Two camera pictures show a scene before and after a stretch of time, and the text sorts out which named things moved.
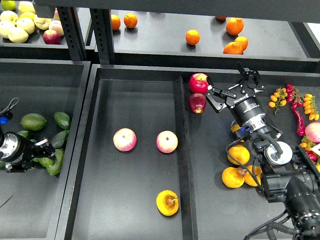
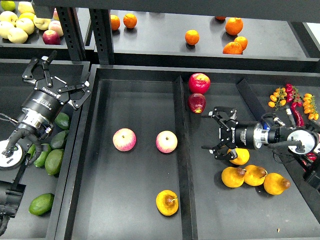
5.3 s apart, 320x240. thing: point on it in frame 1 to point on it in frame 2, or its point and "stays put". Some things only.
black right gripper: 243,106 to 235,136
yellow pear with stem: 167,202 stays put
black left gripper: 28,150 to 46,99
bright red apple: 198,83 stays put
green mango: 53,166 to 41,204
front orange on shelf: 233,48 stays put
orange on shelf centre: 192,37 stays put
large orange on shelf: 234,25 stays put
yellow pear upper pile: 238,154 stays put
